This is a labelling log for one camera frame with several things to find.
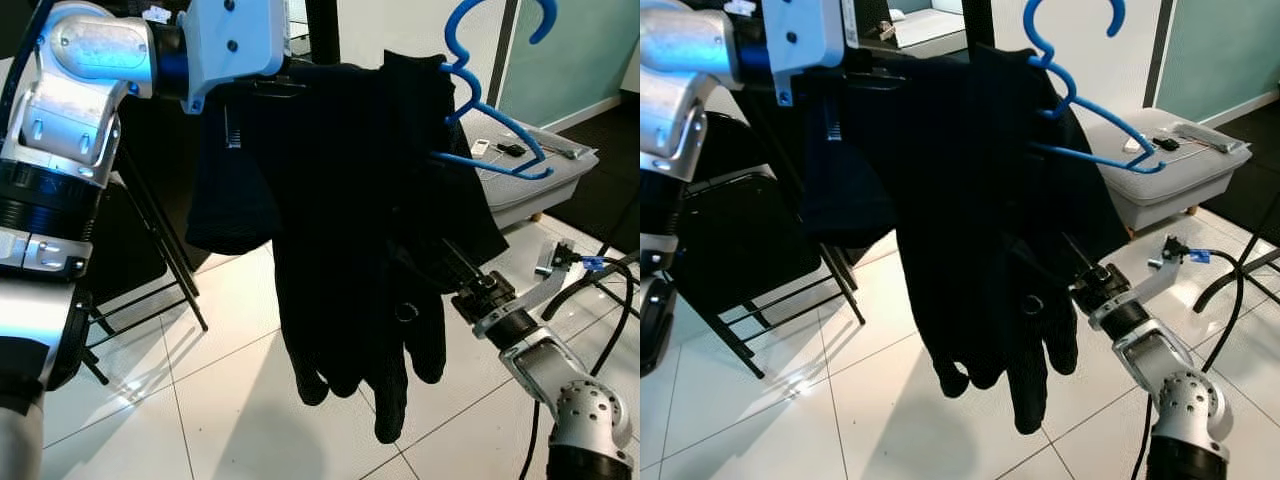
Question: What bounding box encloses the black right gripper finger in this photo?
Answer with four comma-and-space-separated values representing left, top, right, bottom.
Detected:
1060, 232, 1103, 283
440, 238, 485, 293

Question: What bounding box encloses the dark navy garment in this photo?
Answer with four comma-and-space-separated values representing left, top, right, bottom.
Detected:
185, 50, 511, 446
800, 42, 1131, 436

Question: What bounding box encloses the blue plastic hanger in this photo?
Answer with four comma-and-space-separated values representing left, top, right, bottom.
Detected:
430, 0, 559, 181
1020, 0, 1169, 176

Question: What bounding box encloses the bed with white sheet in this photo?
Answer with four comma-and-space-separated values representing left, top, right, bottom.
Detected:
885, 5, 966, 51

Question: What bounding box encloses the grey ottoman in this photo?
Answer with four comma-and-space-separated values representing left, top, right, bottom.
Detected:
455, 108, 601, 233
1085, 105, 1253, 241

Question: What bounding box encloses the black metal clothes rack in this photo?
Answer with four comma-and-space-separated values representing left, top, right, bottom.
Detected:
545, 185, 641, 321
1190, 195, 1280, 313

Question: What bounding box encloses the black folding chair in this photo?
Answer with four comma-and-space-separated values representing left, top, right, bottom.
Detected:
665, 108, 869, 381
78, 100, 211, 386

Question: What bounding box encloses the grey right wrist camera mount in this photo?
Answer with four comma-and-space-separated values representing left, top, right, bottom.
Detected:
520, 245, 607, 313
1140, 235, 1213, 301

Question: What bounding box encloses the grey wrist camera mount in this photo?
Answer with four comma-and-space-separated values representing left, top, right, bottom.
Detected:
735, 0, 851, 106
1140, 235, 1213, 301
180, 0, 293, 114
520, 245, 607, 313

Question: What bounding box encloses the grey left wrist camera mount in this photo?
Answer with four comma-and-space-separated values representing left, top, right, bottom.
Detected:
180, 0, 293, 114
735, 0, 851, 106

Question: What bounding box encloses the black door frame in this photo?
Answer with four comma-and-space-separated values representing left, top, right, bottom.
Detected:
962, 0, 993, 51
305, 0, 341, 66

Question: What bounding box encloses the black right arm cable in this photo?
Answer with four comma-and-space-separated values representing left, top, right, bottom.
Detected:
1130, 250, 1246, 480
520, 255, 641, 480

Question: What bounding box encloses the black vertical wall trim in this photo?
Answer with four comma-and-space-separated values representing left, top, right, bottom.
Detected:
497, 0, 521, 106
1150, 0, 1173, 111

